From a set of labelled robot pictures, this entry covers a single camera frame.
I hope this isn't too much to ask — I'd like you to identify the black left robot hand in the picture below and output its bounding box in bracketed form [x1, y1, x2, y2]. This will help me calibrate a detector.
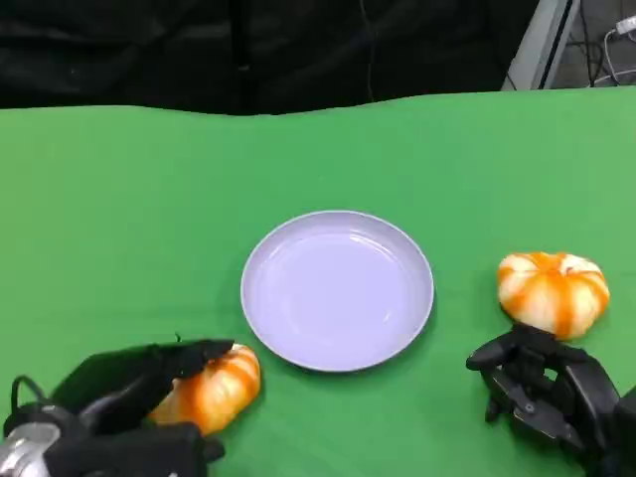
[52, 338, 236, 464]

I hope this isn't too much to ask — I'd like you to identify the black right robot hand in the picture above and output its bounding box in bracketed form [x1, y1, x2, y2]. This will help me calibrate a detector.
[465, 323, 622, 464]

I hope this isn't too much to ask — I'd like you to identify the orange white toy bread roll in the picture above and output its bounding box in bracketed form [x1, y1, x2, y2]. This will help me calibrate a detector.
[497, 251, 611, 342]
[148, 343, 262, 437]

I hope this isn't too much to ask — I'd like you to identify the lilac plate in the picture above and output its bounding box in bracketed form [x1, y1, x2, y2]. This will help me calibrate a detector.
[240, 209, 436, 373]

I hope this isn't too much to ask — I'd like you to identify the black backdrop cloth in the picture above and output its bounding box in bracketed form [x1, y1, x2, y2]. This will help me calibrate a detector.
[0, 0, 541, 116]

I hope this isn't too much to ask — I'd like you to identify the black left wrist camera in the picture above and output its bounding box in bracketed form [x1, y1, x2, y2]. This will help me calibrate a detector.
[44, 424, 210, 477]

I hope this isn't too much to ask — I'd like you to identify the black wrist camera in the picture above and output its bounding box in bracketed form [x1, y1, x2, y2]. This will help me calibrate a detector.
[44, 424, 210, 477]
[588, 382, 636, 477]

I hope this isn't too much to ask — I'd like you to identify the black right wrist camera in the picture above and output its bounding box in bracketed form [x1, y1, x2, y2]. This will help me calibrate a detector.
[588, 382, 636, 477]

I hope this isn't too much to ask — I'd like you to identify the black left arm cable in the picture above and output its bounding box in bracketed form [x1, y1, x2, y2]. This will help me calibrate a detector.
[10, 375, 51, 413]

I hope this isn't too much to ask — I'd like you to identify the black floor cable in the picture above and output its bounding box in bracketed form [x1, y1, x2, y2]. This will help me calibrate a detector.
[565, 0, 615, 88]

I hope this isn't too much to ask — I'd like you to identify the white charger cable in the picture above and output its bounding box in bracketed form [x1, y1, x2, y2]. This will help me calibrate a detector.
[593, 14, 636, 86]

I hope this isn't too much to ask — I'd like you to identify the grey metal post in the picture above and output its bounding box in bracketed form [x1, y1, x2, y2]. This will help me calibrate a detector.
[500, 0, 581, 91]

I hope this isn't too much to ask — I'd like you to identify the black hanging cable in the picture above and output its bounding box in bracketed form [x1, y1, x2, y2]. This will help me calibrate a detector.
[360, 0, 377, 98]

